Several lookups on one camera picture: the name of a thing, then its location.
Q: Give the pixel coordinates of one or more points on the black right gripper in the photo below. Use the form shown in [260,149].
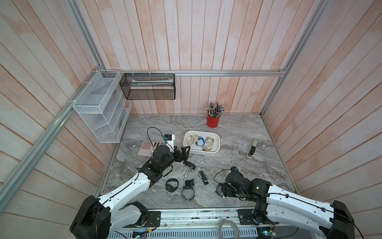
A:
[230,194]

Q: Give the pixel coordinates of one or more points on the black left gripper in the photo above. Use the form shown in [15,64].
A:
[184,155]

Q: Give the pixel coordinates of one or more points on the black digital watch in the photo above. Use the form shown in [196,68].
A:
[172,185]
[188,193]
[221,190]

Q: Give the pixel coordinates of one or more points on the small beige strap watch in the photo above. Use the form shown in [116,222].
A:
[191,136]

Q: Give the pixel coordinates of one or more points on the blue translucent plastic watch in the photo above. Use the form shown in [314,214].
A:
[200,142]

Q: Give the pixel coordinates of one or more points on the gold bracelet watch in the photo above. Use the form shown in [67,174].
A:
[210,140]

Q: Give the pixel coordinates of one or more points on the cream silicone watch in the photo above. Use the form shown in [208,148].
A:
[192,141]

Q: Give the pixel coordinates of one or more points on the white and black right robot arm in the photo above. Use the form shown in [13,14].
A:
[275,205]

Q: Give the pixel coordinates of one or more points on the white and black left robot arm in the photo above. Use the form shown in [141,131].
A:
[99,217]

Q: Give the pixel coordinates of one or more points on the white plastic storage box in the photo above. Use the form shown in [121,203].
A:
[204,134]

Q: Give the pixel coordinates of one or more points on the black small watch upper middle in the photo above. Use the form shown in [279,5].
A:
[190,183]

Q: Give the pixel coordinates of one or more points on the white tape roll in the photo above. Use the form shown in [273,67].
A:
[227,228]

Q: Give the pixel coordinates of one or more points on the black and cream utility knife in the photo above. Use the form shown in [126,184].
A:
[252,149]

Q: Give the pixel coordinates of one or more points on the red metal pencil bucket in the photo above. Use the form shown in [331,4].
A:
[212,122]

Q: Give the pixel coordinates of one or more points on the bundle of coloured pencils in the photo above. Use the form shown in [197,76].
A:
[215,109]

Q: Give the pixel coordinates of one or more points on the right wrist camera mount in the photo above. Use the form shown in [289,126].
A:
[234,169]

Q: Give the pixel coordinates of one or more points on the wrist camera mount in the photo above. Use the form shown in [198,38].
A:
[234,169]
[169,141]

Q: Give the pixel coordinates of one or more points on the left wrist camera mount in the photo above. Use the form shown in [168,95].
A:
[169,141]

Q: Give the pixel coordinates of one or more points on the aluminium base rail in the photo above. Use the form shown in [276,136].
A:
[194,221]

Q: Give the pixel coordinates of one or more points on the black mesh wall basket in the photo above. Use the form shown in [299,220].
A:
[148,86]

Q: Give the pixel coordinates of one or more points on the white wire mesh shelf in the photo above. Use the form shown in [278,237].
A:
[102,106]

